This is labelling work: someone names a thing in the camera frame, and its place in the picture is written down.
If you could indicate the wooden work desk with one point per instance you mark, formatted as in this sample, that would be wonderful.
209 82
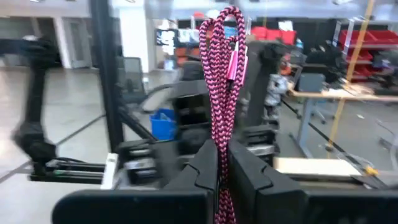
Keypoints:
342 95

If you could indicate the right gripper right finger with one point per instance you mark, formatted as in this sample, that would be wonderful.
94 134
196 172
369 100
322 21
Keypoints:
248 186

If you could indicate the grey office chair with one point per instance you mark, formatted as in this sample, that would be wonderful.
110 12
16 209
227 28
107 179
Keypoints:
132 77

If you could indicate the red storage bin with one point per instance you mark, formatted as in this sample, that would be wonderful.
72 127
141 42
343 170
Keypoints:
274 35
289 36
259 33

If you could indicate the blue box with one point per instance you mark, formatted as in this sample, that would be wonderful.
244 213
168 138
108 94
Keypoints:
230 32

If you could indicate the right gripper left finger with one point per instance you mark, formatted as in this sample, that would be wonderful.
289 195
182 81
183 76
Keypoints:
199 174

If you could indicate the black jointed stand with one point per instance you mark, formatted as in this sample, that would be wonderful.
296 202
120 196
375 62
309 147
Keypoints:
34 93

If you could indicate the silver aluminium extrusion bar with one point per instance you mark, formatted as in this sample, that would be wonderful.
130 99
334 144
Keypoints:
109 171

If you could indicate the blue plastic bin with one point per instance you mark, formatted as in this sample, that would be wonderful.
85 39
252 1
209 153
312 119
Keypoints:
161 127

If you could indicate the white rack red bins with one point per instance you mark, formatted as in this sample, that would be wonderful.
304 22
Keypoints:
370 40

